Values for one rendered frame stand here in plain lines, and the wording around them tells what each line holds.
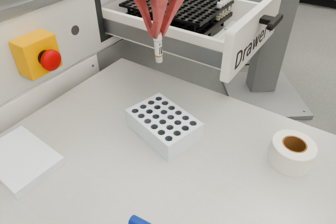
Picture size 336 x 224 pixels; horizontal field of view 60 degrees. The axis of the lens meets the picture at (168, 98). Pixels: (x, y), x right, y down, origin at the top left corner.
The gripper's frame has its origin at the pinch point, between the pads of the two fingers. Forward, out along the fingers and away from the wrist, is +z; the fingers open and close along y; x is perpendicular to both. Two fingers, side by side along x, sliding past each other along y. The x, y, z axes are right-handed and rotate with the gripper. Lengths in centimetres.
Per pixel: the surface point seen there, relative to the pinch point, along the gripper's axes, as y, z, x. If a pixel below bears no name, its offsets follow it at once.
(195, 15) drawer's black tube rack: -22.1, 7.2, -13.9
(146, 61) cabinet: -25, 29, -36
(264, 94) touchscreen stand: -123, 91, -42
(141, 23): -12.3, 8.9, -20.7
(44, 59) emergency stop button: 10.0, 9.6, -19.2
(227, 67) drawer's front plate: -16.5, 11.5, 0.9
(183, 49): -15.2, 11.6, -9.9
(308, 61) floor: -191, 93, -48
